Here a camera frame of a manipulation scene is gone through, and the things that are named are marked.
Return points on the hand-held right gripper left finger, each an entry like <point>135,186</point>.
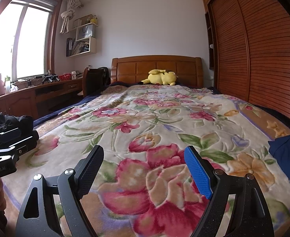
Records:
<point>90,172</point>

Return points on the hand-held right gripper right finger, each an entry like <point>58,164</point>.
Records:
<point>198,172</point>

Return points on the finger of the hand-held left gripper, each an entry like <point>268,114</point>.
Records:
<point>6,135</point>
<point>24,147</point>

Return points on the wooden desk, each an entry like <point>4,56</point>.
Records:
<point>16,103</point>

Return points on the green cap bottle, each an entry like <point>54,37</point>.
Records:
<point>7,85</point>

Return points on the black device on desk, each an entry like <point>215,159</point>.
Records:
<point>50,77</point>

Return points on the floral blanket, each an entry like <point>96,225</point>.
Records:
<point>147,118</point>

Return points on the red basket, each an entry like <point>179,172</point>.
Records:
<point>64,77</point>

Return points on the small white box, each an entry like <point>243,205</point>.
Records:
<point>75,74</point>

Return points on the wooden chair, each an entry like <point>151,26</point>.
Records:
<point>91,81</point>

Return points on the blue cloth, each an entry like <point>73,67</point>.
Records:
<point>288,150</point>

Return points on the black garment on chair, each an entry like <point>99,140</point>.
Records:
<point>105,75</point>

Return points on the yellow plush toy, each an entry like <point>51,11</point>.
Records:
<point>163,77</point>

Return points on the black binder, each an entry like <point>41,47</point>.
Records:
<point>69,47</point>

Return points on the wooden bed headboard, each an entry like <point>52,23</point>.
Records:
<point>135,68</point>

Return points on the white paper shopping bag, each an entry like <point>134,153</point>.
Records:
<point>85,32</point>

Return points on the tied beige curtain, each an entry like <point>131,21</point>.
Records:
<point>68,16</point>

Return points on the wooden louvered wardrobe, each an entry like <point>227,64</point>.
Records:
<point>263,54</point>

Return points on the window with wooden frame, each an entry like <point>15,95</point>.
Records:
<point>29,42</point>

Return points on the white wall shelf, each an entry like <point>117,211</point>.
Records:
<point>91,45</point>

